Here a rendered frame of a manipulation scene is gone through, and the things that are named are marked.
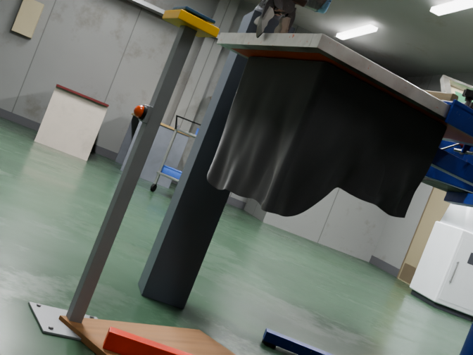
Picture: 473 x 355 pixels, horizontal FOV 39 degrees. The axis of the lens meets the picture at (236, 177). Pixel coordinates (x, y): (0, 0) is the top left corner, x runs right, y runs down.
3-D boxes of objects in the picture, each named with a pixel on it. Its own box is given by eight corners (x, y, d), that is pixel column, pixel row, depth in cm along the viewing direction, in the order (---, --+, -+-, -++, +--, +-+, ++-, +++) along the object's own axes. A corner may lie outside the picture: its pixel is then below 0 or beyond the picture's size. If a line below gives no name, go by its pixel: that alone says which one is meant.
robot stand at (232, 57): (137, 283, 276) (243, 15, 275) (177, 296, 281) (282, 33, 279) (141, 295, 259) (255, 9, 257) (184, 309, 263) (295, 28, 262)
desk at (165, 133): (158, 177, 1028) (177, 131, 1026) (171, 189, 885) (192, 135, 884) (112, 160, 1009) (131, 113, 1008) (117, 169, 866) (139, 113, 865)
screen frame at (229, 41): (317, 47, 163) (322, 33, 163) (216, 43, 214) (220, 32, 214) (510, 153, 202) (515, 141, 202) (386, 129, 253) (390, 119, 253)
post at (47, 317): (42, 333, 177) (174, -2, 176) (27, 303, 196) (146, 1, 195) (116, 349, 188) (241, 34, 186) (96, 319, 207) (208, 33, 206)
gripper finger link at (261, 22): (250, 37, 193) (267, 12, 194) (260, 38, 188) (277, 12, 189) (242, 30, 191) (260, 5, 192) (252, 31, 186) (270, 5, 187)
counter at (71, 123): (86, 150, 998) (103, 105, 997) (86, 160, 800) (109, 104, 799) (43, 134, 982) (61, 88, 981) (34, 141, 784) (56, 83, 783)
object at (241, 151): (266, 213, 174) (326, 60, 173) (197, 179, 213) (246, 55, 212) (275, 217, 175) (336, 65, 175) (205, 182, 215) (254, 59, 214)
